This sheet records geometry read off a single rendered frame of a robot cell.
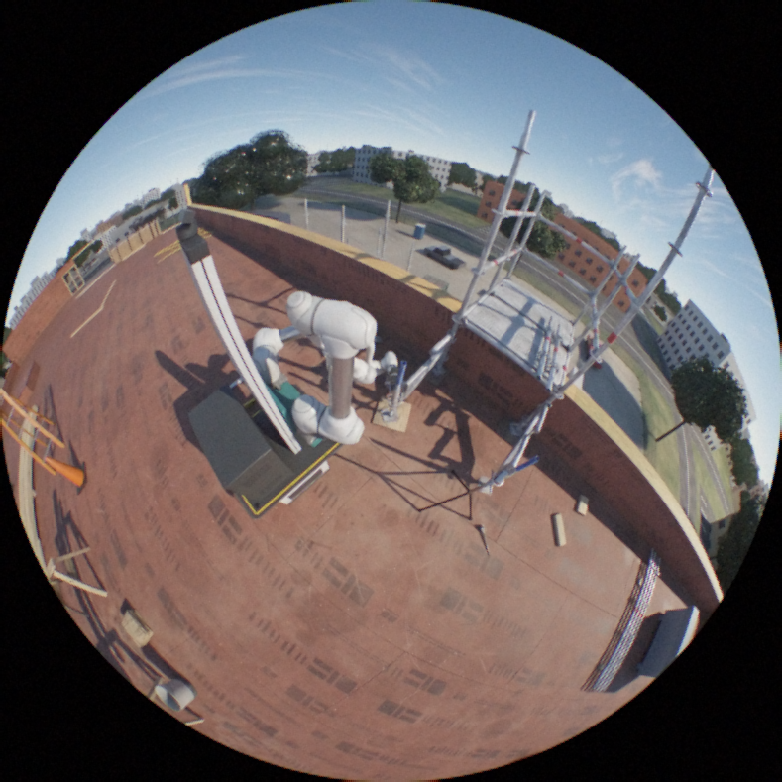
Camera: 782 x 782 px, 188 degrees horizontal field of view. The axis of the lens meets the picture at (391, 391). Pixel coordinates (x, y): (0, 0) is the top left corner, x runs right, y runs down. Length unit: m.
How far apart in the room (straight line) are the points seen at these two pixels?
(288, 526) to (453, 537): 1.32
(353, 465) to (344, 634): 1.47
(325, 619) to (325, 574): 0.41
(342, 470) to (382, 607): 1.19
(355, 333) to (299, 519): 1.59
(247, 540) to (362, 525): 0.97
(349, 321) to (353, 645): 2.18
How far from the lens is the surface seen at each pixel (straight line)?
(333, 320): 0.75
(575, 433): 2.62
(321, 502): 1.99
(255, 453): 1.28
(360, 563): 1.97
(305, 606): 2.11
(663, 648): 5.64
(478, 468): 2.27
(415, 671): 2.42
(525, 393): 2.43
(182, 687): 3.22
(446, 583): 2.13
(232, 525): 2.23
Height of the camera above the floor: 1.95
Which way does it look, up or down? 56 degrees down
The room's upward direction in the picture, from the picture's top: 13 degrees clockwise
